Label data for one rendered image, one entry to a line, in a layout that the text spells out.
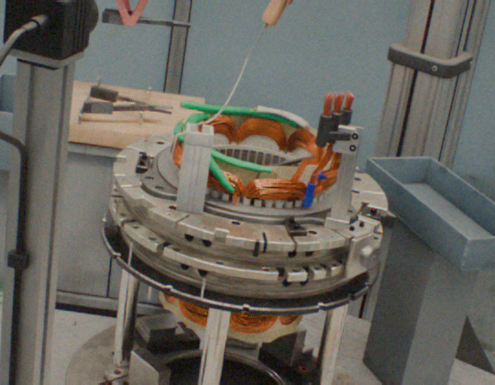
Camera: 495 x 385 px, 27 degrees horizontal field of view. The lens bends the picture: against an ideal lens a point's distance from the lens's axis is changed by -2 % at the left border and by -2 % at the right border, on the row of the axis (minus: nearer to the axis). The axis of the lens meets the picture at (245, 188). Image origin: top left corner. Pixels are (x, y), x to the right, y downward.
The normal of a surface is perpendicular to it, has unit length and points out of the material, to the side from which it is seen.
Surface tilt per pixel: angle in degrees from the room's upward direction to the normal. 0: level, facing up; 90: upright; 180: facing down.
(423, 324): 90
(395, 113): 90
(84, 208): 90
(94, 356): 0
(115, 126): 0
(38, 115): 90
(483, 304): 0
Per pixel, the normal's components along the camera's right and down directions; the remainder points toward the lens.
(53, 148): 0.93, 0.26
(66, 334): 0.14, -0.91
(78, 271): -0.01, 0.39
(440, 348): 0.40, 0.41
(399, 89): -0.54, 0.25
